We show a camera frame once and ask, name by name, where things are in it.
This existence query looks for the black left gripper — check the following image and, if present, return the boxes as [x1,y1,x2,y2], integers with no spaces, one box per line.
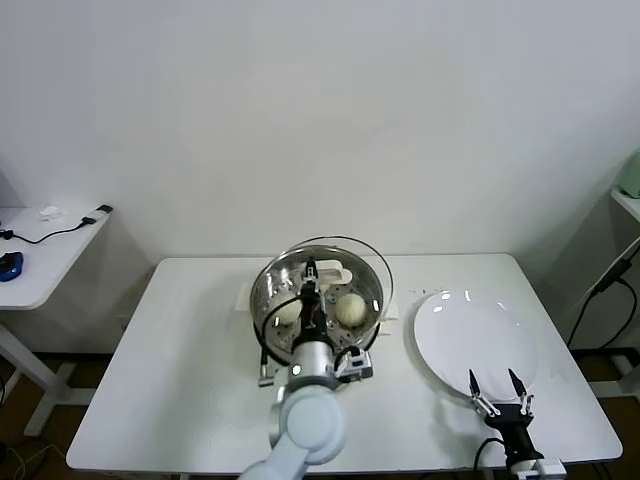
[298,257,332,346]

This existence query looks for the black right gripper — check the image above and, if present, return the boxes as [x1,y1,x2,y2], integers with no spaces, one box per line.
[467,368,544,464]

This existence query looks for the white shelf board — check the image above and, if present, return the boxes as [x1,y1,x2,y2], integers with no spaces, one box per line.
[608,188,640,221]

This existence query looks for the large white plate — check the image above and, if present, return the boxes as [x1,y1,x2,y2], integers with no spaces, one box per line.
[412,289,540,403]

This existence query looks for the black usb cable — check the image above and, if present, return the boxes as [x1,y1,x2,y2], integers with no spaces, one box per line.
[0,204,112,245]

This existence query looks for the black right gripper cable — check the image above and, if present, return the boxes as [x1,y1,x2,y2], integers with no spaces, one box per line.
[473,437,509,480]

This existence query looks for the round glass pot lid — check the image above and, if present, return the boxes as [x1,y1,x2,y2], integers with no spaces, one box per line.
[259,235,397,351]

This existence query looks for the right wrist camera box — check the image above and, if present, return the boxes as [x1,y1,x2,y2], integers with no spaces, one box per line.
[517,458,567,480]

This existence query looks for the white side desk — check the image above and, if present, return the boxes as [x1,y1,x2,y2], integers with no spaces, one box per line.
[0,205,114,437]

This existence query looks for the blue computer mouse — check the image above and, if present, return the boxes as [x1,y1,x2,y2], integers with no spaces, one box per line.
[0,251,25,282]

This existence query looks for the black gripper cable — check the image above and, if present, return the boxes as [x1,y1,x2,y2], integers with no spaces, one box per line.
[473,437,509,480]
[254,297,304,364]

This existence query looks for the white steamed baozi bun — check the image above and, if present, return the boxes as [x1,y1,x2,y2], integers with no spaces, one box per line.
[273,297,304,325]
[333,293,369,329]

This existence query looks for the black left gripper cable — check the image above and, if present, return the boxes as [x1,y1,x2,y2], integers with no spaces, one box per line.
[254,297,304,364]

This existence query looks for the stainless steel steamer basket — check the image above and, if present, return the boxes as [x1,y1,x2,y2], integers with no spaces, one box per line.
[249,244,385,359]

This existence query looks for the pale green appliance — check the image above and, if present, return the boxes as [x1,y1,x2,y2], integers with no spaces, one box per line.
[619,152,640,199]

